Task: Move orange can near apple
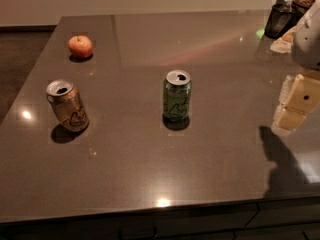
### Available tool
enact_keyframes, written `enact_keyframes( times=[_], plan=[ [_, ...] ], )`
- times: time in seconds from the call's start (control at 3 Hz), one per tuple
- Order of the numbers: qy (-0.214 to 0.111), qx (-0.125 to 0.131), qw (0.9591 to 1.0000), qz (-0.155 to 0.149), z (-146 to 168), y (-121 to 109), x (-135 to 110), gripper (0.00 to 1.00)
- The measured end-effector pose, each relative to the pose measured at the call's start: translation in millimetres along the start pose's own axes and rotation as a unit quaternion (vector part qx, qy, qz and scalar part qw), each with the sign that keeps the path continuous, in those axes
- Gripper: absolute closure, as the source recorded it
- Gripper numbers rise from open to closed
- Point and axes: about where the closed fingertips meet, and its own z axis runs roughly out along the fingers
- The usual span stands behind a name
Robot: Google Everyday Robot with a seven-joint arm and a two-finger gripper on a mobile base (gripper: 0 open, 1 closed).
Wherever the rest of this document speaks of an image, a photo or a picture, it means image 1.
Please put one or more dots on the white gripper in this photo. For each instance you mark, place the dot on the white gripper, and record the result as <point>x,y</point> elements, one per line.
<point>308,45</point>

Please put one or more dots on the orange soda can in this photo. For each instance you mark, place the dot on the orange soda can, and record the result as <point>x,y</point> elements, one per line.
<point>66,103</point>

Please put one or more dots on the green soda can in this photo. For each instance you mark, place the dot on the green soda can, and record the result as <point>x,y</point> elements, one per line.
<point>177,88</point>

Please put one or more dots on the red apple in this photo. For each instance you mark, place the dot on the red apple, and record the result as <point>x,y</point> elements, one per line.
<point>80,46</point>

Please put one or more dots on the white snack packet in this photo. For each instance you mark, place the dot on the white snack packet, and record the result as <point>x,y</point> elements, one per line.
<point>283,44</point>

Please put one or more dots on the black mesh cup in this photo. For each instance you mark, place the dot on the black mesh cup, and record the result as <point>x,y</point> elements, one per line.
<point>280,20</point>

